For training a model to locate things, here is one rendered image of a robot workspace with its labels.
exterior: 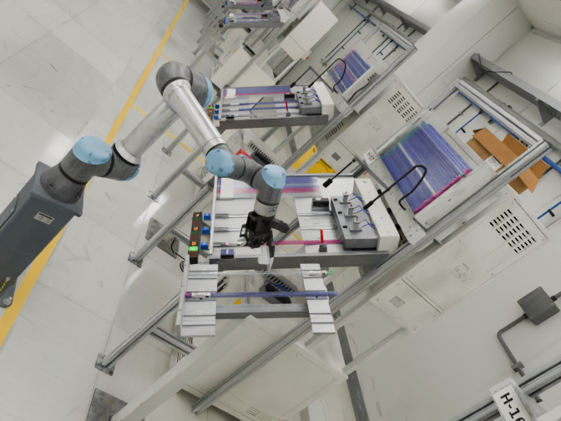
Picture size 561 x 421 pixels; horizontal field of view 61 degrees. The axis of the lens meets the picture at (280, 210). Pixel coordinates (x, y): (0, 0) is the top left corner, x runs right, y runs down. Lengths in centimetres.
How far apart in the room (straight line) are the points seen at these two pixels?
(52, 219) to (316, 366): 131
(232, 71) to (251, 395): 471
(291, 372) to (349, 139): 163
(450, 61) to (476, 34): 33
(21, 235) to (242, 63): 481
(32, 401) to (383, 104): 250
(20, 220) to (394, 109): 231
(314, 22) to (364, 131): 325
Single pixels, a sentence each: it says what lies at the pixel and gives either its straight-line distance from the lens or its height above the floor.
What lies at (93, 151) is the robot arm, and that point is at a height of 77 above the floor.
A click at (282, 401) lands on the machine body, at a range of 251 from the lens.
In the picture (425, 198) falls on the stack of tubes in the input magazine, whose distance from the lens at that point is 193.
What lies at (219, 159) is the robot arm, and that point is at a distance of 136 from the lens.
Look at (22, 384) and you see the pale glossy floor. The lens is 207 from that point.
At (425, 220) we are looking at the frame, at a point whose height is 141.
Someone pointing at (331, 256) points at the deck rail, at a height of 105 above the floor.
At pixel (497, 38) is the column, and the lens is 536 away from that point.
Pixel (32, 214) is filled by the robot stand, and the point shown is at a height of 45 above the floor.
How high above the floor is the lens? 162
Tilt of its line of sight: 19 degrees down
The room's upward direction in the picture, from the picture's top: 49 degrees clockwise
